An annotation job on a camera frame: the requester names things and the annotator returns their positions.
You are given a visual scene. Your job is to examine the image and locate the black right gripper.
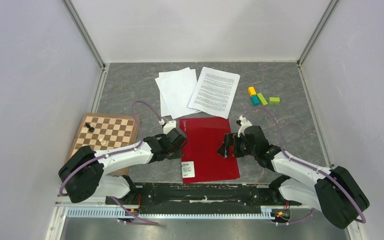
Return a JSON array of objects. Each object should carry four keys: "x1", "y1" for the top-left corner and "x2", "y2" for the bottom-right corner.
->
[{"x1": 216, "y1": 133, "x2": 257, "y2": 158}]

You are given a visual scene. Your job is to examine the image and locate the red clip file folder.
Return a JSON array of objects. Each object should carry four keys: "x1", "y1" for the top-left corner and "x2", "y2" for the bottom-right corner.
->
[{"x1": 179, "y1": 117, "x2": 240, "y2": 184}]

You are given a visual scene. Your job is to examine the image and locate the printed text paper sheet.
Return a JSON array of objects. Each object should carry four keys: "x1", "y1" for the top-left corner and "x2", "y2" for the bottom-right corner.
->
[{"x1": 188, "y1": 67, "x2": 241, "y2": 119}]

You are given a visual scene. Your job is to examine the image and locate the white paper sheet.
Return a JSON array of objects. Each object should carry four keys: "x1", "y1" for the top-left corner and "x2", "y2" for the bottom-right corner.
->
[{"x1": 155, "y1": 67, "x2": 200, "y2": 119}]

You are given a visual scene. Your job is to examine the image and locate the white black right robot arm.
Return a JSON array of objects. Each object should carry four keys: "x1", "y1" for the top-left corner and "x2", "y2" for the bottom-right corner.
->
[{"x1": 217, "y1": 125, "x2": 370, "y2": 229}]

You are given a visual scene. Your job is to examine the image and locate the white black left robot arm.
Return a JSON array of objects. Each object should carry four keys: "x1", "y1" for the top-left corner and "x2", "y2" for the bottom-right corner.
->
[{"x1": 58, "y1": 127, "x2": 188, "y2": 204}]

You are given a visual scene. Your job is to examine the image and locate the teal block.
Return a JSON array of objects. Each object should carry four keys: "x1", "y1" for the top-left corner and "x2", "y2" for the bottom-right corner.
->
[{"x1": 250, "y1": 95, "x2": 260, "y2": 106}]

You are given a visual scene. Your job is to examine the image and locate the long green block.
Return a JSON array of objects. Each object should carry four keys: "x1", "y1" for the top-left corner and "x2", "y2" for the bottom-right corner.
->
[{"x1": 256, "y1": 93, "x2": 269, "y2": 106}]

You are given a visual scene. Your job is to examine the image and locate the orange block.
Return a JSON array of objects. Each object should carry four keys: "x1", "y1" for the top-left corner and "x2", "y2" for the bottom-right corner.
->
[{"x1": 247, "y1": 86, "x2": 257, "y2": 97}]

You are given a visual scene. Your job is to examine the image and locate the short green block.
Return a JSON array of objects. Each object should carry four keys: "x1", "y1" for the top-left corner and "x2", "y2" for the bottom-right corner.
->
[{"x1": 268, "y1": 97, "x2": 281, "y2": 104}]

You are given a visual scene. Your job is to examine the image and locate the wooden chessboard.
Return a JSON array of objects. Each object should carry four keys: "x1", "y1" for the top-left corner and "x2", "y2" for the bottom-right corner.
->
[{"x1": 65, "y1": 113, "x2": 139, "y2": 162}]

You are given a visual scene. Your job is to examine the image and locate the white chess piece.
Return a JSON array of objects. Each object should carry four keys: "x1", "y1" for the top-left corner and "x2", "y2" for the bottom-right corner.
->
[{"x1": 99, "y1": 138, "x2": 107, "y2": 146}]

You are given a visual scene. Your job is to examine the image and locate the black chess piece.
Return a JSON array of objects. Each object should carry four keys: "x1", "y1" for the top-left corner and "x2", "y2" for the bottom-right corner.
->
[{"x1": 84, "y1": 122, "x2": 95, "y2": 133}]

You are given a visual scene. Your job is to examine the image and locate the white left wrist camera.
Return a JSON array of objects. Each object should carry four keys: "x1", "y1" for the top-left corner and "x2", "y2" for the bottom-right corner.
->
[{"x1": 159, "y1": 119, "x2": 177, "y2": 135}]

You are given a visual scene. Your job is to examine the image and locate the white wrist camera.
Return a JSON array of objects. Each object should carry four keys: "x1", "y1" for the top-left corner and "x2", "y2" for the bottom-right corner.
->
[
  {"x1": 159, "y1": 119, "x2": 177, "y2": 135},
  {"x1": 236, "y1": 115, "x2": 252, "y2": 137}
]

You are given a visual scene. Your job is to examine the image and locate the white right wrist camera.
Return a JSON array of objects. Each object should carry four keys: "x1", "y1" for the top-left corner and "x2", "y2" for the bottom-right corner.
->
[{"x1": 236, "y1": 115, "x2": 252, "y2": 137}]

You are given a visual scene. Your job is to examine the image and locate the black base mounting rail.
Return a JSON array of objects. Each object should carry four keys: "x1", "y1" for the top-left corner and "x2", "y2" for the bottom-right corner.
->
[{"x1": 119, "y1": 182, "x2": 287, "y2": 214}]

